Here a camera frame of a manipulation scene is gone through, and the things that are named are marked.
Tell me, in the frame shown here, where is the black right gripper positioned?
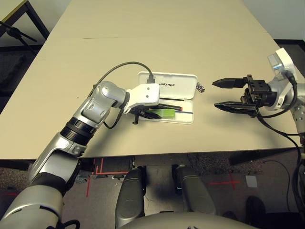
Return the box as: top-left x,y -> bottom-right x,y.
212,74 -> 278,117

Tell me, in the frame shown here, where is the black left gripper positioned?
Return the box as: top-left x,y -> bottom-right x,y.
130,104 -> 163,125

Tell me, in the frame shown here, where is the green eraser box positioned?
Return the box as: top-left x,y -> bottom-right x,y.
149,109 -> 176,119

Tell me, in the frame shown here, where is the black marker with red cap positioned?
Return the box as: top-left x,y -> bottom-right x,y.
159,103 -> 183,112

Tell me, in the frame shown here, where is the white plastic pencil case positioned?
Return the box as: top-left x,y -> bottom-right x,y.
137,71 -> 198,125

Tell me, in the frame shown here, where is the black table base bar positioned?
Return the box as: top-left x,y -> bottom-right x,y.
230,152 -> 263,165

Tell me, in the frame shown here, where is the red floor tape corner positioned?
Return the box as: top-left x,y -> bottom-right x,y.
85,157 -> 124,198

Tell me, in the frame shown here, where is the grey left robot leg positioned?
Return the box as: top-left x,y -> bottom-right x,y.
115,167 -> 146,227

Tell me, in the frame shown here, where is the grey robot leg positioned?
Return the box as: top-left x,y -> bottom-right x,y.
115,167 -> 146,227
176,164 -> 216,215

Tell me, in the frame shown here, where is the grey right robot leg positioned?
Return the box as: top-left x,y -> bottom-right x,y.
176,164 -> 216,215

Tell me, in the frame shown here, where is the red floor tape cross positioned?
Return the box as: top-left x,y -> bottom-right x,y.
206,173 -> 241,190

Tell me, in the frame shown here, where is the grey square floor sheet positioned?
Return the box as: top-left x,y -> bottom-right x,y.
245,176 -> 257,188

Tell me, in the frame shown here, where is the grey robot torso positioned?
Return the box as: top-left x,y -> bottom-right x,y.
121,212 -> 258,229

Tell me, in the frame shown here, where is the large black shoe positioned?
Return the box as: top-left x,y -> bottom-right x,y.
245,195 -> 266,222

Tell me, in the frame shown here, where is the small black shoe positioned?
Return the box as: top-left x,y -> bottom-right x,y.
221,211 -> 239,221

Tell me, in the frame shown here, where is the black tripod stand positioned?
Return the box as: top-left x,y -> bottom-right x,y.
0,21 -> 39,53

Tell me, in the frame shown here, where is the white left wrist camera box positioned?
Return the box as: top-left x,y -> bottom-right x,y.
123,83 -> 161,115

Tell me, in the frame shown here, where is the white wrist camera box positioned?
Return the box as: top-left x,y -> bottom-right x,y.
266,47 -> 298,110
123,83 -> 161,115

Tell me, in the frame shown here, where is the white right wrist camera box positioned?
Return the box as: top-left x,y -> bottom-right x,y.
266,47 -> 298,110

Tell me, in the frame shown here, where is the black metal table frame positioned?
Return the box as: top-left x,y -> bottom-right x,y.
0,0 -> 51,39

